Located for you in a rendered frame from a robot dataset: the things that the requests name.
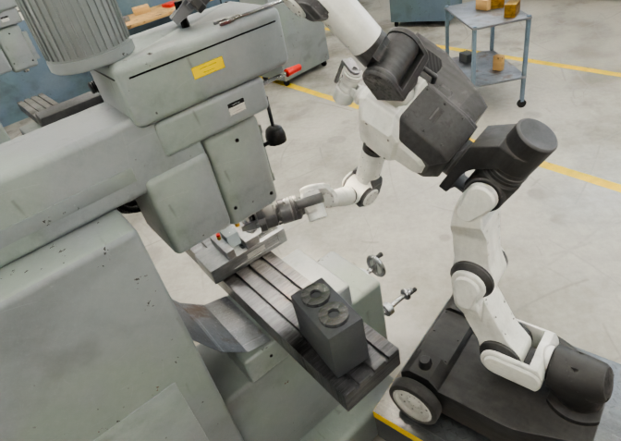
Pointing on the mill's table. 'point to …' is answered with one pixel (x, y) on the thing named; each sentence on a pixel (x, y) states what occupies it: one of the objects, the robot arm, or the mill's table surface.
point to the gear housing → (211, 116)
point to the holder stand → (331, 326)
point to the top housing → (192, 62)
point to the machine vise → (235, 261)
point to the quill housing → (241, 169)
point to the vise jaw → (247, 237)
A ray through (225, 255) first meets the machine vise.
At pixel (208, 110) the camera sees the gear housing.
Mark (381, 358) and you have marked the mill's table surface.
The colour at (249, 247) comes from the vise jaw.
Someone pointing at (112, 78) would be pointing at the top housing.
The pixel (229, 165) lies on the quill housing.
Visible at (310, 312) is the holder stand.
